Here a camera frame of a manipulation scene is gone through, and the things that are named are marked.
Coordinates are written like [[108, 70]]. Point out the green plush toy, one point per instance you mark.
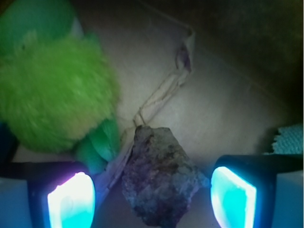
[[57, 90]]

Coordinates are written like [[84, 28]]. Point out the light blue cloth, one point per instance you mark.
[[289, 140]]

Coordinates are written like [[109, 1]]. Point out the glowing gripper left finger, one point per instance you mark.
[[46, 195]]

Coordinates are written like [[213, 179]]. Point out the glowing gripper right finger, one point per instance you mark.
[[258, 191]]

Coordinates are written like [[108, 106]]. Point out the grey brown rock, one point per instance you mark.
[[160, 179]]

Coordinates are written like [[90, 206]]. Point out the brown paper bag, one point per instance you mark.
[[220, 109]]

